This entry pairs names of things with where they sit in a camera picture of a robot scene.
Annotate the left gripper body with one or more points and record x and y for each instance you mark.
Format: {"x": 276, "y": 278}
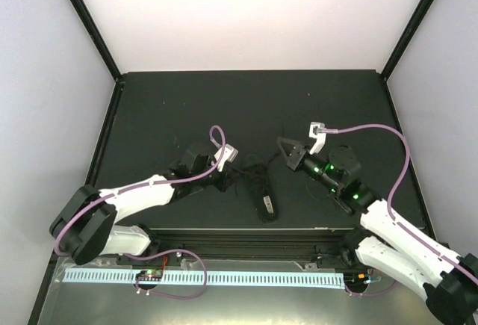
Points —
{"x": 220, "y": 184}

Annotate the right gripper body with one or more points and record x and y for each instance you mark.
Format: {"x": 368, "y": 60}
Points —
{"x": 293, "y": 163}

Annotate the black sneaker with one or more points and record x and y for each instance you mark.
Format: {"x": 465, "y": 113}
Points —
{"x": 259, "y": 187}

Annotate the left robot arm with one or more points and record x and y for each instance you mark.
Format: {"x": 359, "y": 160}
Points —
{"x": 89, "y": 224}

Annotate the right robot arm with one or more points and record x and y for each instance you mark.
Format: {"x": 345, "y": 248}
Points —
{"x": 386, "y": 241}

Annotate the left controller board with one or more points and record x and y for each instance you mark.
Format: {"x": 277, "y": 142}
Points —
{"x": 149, "y": 275}

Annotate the controller board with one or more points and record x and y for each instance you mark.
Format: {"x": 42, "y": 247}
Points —
{"x": 149, "y": 275}
{"x": 362, "y": 278}

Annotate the right controller board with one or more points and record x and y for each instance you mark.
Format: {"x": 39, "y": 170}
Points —
{"x": 362, "y": 278}

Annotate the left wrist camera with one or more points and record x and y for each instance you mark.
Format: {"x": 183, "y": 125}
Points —
{"x": 225, "y": 154}

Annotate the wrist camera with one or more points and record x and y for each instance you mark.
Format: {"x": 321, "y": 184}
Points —
{"x": 225, "y": 154}
{"x": 318, "y": 134}

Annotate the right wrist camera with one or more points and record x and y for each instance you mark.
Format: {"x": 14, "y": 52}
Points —
{"x": 318, "y": 134}

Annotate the black aluminium rail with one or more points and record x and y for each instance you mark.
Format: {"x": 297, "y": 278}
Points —
{"x": 325, "y": 248}

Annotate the white slotted cable duct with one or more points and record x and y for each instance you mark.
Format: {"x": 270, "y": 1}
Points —
{"x": 211, "y": 278}

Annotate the right frame post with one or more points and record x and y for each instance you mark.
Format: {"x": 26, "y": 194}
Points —
{"x": 413, "y": 24}

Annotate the frame post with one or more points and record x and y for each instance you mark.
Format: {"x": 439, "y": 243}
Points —
{"x": 413, "y": 24}
{"x": 98, "y": 41}

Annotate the left frame post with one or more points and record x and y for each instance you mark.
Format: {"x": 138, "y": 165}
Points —
{"x": 98, "y": 41}

